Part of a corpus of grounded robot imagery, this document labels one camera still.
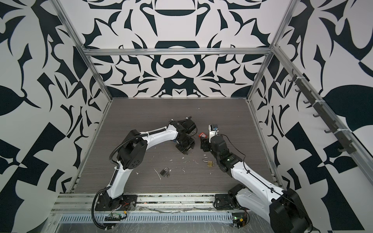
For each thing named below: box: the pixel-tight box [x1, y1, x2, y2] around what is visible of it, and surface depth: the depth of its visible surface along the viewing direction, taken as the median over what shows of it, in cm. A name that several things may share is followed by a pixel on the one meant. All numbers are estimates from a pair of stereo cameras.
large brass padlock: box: [202, 156, 214, 167], surface depth 89 cm
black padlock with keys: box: [159, 166, 170, 178], surface depth 86 cm
